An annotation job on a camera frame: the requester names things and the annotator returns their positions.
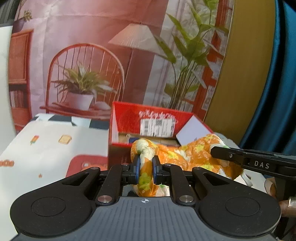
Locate orange floral cloth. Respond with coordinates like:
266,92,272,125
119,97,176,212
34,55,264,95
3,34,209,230
130,133,252,197

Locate printed living room backdrop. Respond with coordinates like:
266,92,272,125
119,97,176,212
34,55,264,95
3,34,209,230
1,1,234,132

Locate person's right hand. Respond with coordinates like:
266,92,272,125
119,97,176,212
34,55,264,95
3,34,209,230
264,178,296,218

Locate teal blue curtain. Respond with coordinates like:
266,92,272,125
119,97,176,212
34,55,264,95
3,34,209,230
239,1,295,156

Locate red strawberry cardboard box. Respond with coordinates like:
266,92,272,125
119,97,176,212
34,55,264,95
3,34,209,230
108,101,213,168

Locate wooden panel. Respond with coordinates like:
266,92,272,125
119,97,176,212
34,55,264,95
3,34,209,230
205,1,275,144

